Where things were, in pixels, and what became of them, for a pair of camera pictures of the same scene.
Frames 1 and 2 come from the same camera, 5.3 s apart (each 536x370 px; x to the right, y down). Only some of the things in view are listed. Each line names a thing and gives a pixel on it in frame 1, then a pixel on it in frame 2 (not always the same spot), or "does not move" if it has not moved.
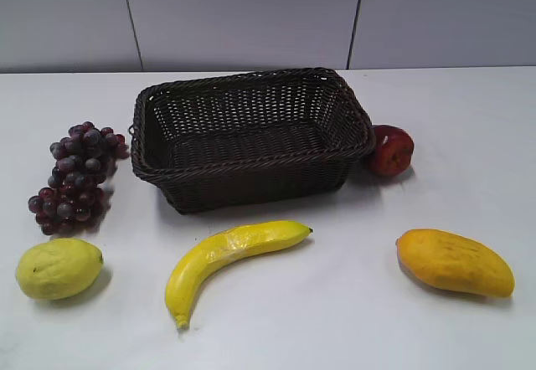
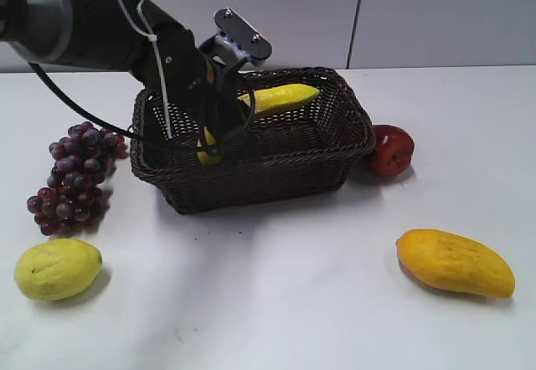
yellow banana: (239, 239) to (265, 101)
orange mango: (454, 262) does not move
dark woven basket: (249, 137) does not move
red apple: (394, 150) does not move
